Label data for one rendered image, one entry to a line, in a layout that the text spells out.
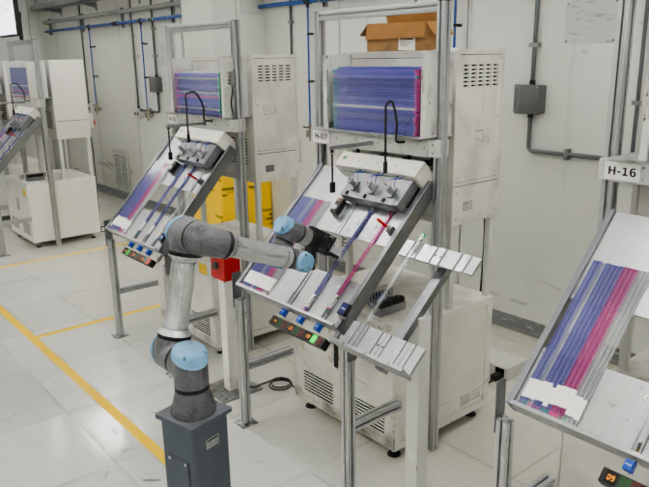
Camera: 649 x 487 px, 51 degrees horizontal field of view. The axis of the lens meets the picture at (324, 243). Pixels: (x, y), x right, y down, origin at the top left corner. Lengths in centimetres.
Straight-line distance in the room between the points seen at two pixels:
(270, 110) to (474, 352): 179
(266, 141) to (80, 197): 335
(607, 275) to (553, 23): 221
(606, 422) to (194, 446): 126
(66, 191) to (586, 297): 556
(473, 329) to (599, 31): 175
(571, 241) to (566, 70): 96
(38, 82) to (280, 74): 322
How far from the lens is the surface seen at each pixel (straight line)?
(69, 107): 691
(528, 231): 432
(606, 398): 204
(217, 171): 383
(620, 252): 226
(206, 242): 223
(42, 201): 691
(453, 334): 311
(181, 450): 242
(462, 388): 329
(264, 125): 398
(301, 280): 284
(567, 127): 410
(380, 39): 334
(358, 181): 292
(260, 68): 396
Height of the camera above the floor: 170
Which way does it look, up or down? 15 degrees down
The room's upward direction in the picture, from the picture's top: 1 degrees counter-clockwise
